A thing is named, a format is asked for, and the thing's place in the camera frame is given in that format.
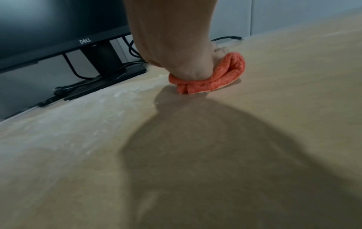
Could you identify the orange cleaning cloth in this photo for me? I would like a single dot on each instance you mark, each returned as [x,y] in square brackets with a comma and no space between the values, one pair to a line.
[223,73]

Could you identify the black computer monitor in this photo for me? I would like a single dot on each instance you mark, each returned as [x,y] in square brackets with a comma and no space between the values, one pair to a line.
[48,29]

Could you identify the black monitor stand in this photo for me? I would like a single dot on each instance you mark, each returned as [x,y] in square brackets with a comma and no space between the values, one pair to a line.
[109,69]

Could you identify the person's right hand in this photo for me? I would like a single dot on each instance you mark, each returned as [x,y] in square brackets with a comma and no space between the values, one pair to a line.
[169,38]

